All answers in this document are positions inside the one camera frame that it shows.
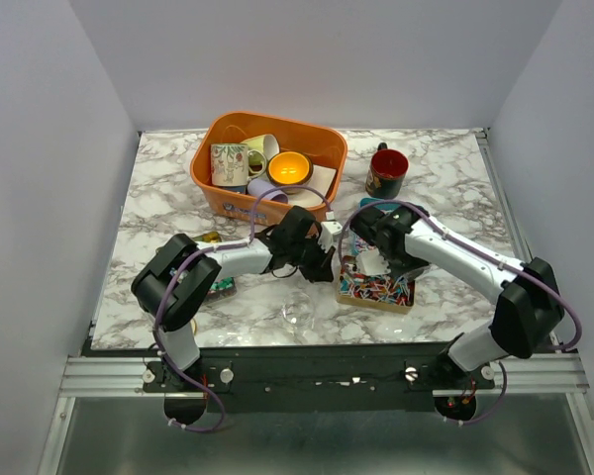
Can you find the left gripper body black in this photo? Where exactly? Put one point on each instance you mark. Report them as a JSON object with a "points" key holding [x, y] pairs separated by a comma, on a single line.
{"points": [[310, 258]]}

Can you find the teal tin swirl lollipops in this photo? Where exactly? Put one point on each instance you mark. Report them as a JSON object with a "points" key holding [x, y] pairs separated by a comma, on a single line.
{"points": [[357, 244]]}

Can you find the clear glass bowl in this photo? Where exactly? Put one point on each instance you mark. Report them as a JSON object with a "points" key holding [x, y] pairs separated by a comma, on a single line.
{"points": [[298, 312]]}

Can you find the gold tin round lollipops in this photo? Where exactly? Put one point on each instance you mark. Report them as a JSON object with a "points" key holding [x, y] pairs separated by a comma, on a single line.
{"points": [[381, 293]]}

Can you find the gold tin star candies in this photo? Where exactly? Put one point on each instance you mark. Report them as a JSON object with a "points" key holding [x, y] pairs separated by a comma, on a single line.
{"points": [[220, 289]]}

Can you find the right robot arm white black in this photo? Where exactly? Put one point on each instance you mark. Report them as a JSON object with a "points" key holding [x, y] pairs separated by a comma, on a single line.
{"points": [[525, 294]]}

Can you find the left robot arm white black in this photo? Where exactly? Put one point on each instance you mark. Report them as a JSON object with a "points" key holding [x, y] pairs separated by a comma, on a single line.
{"points": [[176, 281]]}

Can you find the lavender cup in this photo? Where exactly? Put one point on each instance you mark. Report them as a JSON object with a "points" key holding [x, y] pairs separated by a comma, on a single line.
{"points": [[260, 187]]}

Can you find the yellow inside dark cup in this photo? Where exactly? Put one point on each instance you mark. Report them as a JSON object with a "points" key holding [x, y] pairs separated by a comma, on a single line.
{"points": [[289, 168]]}

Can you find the orange plastic bin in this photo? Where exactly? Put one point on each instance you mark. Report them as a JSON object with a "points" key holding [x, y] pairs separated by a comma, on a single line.
{"points": [[324, 146]]}

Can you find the black red skull mug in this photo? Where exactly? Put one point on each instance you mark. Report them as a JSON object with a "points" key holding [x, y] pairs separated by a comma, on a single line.
{"points": [[387, 170]]}

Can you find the pale green mug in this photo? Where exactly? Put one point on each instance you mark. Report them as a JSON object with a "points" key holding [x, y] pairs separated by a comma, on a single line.
{"points": [[261, 149]]}

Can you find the illustrated white mug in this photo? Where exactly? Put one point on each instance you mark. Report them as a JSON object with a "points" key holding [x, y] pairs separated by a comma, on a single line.
{"points": [[229, 164]]}

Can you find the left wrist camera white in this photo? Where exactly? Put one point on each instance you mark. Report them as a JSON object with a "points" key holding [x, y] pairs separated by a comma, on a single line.
{"points": [[329, 234]]}

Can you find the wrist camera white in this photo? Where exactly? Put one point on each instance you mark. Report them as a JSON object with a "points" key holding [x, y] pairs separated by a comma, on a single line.
{"points": [[329, 234], [371, 263]]}

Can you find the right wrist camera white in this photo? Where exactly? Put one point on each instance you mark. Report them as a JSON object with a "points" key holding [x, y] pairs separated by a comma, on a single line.
{"points": [[371, 263]]}

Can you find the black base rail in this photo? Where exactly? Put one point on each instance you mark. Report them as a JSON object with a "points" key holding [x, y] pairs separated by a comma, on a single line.
{"points": [[413, 377]]}

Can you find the aluminium frame rail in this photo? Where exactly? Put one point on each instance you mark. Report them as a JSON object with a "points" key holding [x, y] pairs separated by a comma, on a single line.
{"points": [[102, 377]]}

